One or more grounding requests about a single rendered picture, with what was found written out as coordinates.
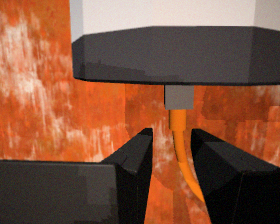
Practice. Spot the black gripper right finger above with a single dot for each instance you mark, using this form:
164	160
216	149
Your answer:
237	187

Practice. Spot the grey plug with orange cable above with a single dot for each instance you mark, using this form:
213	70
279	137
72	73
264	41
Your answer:
178	99

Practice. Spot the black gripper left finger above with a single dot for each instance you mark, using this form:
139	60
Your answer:
72	192

